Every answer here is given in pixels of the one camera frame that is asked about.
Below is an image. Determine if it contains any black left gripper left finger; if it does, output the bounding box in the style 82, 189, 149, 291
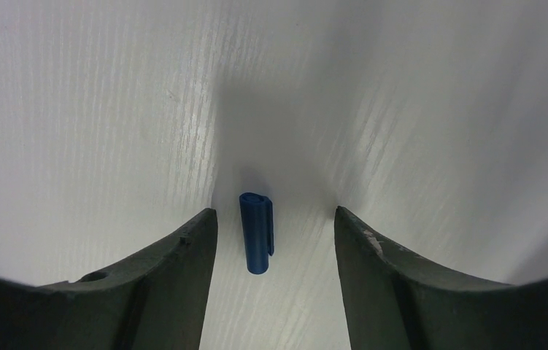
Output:
0, 209, 218, 349

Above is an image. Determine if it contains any blue marker cap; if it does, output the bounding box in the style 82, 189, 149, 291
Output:
239, 192, 274, 275

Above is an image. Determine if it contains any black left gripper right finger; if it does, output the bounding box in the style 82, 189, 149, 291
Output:
334, 206, 548, 349

